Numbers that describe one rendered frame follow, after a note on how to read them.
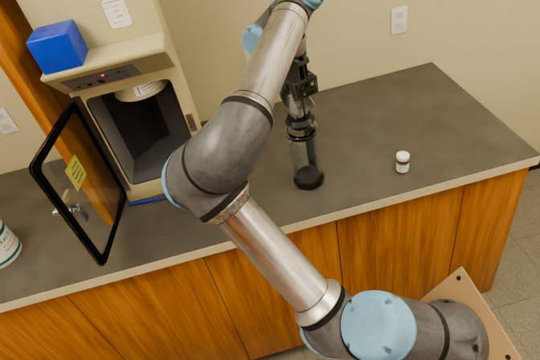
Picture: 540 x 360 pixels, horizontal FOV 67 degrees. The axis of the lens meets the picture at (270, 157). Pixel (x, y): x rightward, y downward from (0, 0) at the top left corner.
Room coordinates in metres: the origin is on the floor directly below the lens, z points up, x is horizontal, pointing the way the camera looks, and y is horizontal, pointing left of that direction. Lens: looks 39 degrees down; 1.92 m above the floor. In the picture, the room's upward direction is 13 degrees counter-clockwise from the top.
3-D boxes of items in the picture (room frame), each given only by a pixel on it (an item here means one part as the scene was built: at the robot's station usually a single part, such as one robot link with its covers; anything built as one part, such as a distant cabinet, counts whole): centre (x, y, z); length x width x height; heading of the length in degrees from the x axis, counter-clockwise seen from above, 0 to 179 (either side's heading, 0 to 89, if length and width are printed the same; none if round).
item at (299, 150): (1.02, -0.11, 1.06); 0.11 x 0.11 x 0.21
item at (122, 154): (1.25, 0.37, 1.19); 0.26 x 0.24 x 0.35; 93
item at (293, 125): (1.02, -0.11, 1.21); 0.09 x 0.09 x 0.07
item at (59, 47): (1.06, 0.46, 1.56); 0.10 x 0.10 x 0.09; 3
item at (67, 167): (0.95, 0.53, 1.19); 0.30 x 0.01 x 0.40; 174
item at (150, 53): (1.07, 0.36, 1.46); 0.32 x 0.12 x 0.10; 93
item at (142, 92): (1.23, 0.35, 1.34); 0.18 x 0.18 x 0.05
